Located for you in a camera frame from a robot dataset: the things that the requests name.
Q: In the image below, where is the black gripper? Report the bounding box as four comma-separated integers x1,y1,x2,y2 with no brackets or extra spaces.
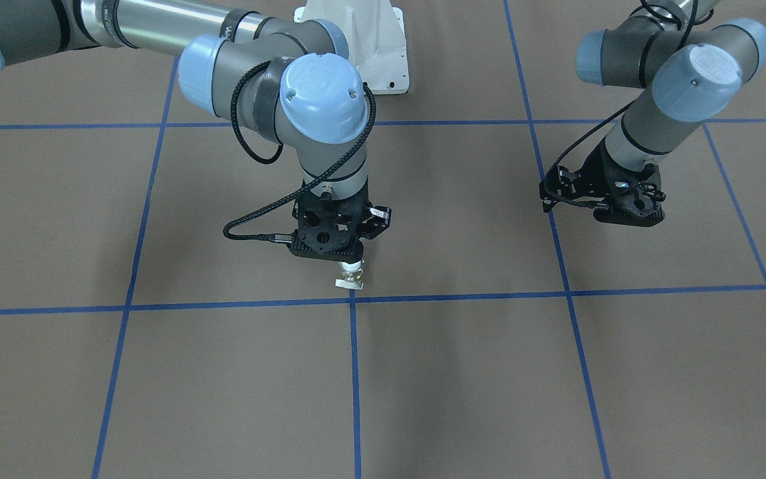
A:
288,189,392,263
539,141,666,228

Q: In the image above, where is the white PPR brass valve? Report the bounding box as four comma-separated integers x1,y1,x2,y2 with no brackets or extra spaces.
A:
334,259,365,290

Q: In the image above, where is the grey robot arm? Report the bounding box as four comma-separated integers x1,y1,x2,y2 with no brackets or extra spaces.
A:
0,1,375,206
539,1,766,228

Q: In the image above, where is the white metal camera stand base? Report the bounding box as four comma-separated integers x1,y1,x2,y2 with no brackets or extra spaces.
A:
294,1,410,94

